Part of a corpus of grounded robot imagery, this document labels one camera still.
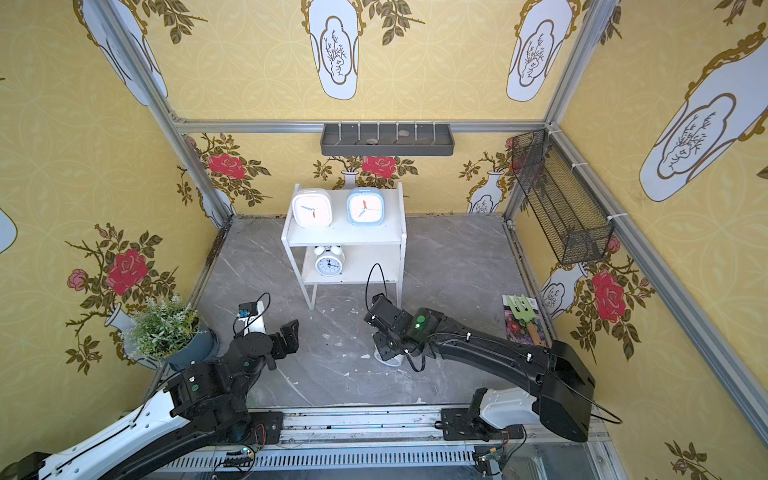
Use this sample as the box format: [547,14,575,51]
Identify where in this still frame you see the grey wall-mounted tray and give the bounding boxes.
[320,121,455,157]

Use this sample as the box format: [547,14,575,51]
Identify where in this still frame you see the aluminium slotted base rail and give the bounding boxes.
[142,404,627,479]

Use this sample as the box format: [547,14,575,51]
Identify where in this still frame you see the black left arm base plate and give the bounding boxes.
[241,410,284,447]

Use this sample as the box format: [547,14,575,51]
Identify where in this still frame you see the pink white seed packet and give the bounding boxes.
[502,295,549,346]

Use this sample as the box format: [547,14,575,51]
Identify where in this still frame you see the white square alarm clock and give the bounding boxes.
[291,189,333,228]

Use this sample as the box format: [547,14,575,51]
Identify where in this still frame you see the white two-tier shelf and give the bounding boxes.
[281,184,407,309]

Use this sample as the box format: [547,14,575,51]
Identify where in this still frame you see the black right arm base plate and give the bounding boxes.
[434,407,524,444]

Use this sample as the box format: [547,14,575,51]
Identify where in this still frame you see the white twin-bell alarm clock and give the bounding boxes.
[313,245,345,277]

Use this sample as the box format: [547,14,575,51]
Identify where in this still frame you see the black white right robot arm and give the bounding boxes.
[365,293,596,443]

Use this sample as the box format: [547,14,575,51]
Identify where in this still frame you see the potted green plant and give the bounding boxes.
[122,294,218,371]

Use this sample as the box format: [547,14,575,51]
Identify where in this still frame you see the black wire mesh basket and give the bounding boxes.
[510,130,614,265]

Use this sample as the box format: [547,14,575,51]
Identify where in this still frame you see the blue square alarm clock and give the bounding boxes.
[346,187,386,226]

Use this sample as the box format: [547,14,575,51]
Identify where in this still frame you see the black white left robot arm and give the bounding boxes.
[1,320,299,479]

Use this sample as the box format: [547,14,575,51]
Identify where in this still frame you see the green plastic garden fork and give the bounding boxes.
[507,295,536,327]

